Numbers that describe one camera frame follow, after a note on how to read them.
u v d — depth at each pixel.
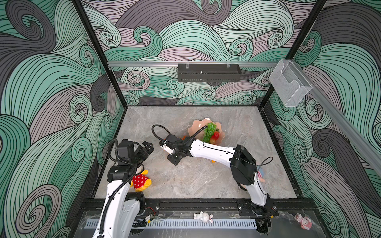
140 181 0.77
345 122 0.59
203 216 0.68
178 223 0.70
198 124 1.04
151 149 0.70
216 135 0.97
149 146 0.70
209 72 0.96
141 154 0.67
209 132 0.99
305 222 0.66
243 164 0.49
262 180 0.77
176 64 0.93
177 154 0.63
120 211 0.45
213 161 0.56
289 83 0.80
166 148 0.69
